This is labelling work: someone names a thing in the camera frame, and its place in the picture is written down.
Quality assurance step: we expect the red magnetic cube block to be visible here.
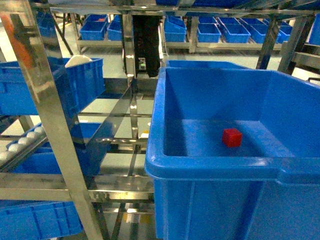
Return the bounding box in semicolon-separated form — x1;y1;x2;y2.
222;128;243;148

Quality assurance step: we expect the large blue bin holding block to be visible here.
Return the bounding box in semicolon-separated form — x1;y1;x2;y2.
145;67;320;240

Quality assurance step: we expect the blue bin far left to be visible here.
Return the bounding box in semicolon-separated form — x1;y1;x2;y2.
0;58;105;116

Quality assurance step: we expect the black machine column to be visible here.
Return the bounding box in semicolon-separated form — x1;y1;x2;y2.
132;15;160;78

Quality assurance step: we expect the white roller track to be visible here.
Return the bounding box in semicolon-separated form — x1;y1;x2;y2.
0;125;47;165

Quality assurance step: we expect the blue bin bottom left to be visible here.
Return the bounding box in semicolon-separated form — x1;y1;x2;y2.
0;200;83;240

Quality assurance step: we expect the steel shelf upright post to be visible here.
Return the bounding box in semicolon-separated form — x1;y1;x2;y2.
0;0;104;240

